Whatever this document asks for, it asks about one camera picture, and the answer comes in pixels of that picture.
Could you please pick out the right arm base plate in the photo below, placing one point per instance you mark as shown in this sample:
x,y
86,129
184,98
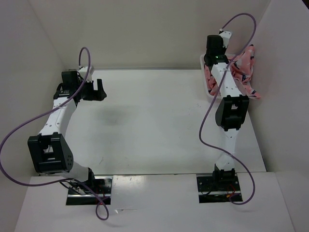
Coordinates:
x,y
219,192

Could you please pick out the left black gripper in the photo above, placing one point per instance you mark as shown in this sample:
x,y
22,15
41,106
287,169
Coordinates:
x,y
99,94

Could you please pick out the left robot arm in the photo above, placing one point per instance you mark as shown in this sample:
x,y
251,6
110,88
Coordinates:
x,y
79,172

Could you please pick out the aluminium table edge rail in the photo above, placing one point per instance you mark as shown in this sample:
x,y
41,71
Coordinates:
x,y
56,155

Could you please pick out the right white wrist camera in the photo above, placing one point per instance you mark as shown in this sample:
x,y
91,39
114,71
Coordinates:
x,y
226,36

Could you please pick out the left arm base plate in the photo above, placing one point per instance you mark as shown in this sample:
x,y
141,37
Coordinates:
x,y
79,195

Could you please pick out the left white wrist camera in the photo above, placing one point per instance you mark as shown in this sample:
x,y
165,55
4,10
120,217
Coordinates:
x,y
86,73

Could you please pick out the white plastic basket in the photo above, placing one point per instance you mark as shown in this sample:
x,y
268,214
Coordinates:
x,y
213,78

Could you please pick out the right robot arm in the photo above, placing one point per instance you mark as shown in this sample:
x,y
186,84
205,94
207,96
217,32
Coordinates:
x,y
231,112

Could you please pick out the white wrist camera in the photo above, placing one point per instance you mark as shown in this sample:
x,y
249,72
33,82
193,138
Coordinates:
x,y
226,36
86,73

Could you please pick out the pink shark print shorts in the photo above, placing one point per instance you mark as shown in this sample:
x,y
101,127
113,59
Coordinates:
x,y
242,72

